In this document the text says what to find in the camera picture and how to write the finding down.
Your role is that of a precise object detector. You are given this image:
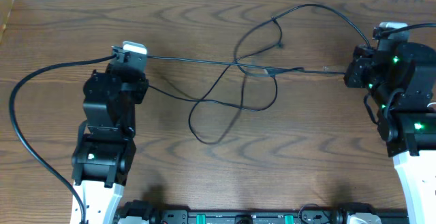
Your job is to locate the camera black cable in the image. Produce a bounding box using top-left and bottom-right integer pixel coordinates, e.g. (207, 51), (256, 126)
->
(8, 54), (119, 224)
(377, 22), (436, 36)

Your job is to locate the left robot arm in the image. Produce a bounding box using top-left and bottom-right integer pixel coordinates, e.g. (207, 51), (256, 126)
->
(70, 41), (149, 223)

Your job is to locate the left camera black cable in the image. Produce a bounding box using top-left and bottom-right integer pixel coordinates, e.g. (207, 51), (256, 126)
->
(8, 54), (119, 224)

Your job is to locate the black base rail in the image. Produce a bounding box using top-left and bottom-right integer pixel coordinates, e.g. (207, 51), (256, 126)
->
(115, 199), (409, 224)

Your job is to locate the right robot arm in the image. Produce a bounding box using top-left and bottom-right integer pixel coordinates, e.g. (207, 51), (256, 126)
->
(344, 22), (435, 223)

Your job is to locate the right camera black cable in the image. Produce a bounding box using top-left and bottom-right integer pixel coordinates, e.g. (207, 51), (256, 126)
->
(377, 22), (436, 36)

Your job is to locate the small black wire loop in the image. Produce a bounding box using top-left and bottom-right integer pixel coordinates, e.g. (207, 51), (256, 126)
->
(298, 203), (330, 224)

